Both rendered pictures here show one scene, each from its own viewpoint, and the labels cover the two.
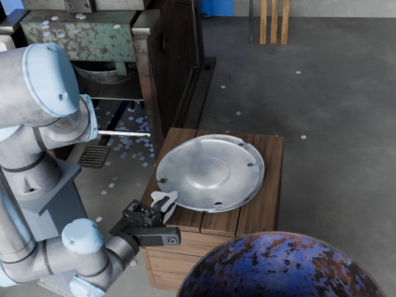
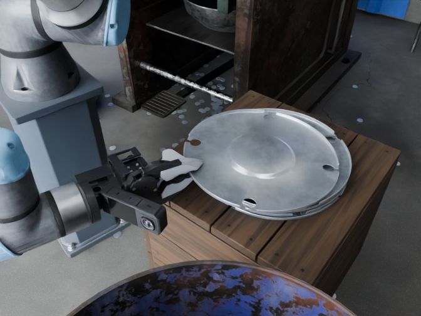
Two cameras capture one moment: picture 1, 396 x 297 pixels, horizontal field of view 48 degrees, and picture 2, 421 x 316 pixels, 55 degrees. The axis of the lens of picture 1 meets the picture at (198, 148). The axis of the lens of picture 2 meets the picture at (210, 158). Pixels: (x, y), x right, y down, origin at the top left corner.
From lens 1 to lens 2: 0.53 m
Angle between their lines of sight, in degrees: 16
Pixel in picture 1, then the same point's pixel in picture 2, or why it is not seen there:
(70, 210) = (76, 138)
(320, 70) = not seen: outside the picture
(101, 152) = (173, 101)
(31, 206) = (15, 108)
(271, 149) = (373, 160)
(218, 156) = (288, 140)
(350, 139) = not seen: outside the picture
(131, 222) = (112, 175)
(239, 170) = (307, 168)
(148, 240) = (118, 208)
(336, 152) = not seen: outside the picture
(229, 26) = (393, 29)
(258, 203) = (314, 226)
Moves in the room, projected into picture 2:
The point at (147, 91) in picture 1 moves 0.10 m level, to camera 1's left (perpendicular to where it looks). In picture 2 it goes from (241, 38) to (206, 32)
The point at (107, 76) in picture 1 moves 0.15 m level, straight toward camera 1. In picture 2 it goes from (210, 16) to (202, 37)
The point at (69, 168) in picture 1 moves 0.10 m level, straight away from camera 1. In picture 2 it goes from (88, 84) to (98, 61)
